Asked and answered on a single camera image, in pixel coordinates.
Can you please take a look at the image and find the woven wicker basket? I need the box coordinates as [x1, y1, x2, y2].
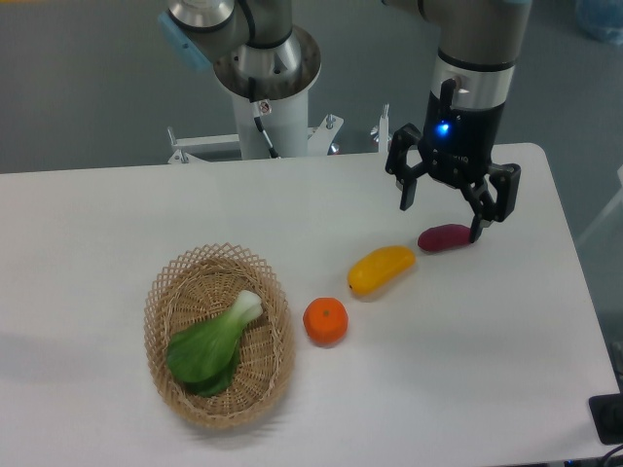
[144, 243, 295, 429]

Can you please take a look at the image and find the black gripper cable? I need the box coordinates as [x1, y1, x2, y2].
[247, 77, 281, 160]

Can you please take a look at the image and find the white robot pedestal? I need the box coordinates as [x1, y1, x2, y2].
[167, 90, 345, 164]

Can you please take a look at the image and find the blue plastic bag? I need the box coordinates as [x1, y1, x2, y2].
[574, 0, 622, 46]

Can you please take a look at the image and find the yellow mango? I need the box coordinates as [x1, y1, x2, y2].
[347, 245, 416, 296]

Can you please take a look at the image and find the green bok choy vegetable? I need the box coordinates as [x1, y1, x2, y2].
[166, 290, 263, 397]

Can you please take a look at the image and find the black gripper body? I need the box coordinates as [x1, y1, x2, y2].
[418, 90, 507, 190]

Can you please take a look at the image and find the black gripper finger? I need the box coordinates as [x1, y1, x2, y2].
[460, 163, 522, 243]
[385, 124, 427, 211]

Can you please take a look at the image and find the black device at edge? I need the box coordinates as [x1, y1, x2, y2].
[588, 393, 622, 445]

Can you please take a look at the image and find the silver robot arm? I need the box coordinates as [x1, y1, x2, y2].
[158, 1, 531, 240]

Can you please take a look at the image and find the purple sweet potato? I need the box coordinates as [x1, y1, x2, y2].
[418, 224, 470, 253]

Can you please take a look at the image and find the orange tangerine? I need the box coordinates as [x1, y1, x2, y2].
[303, 297, 348, 346]

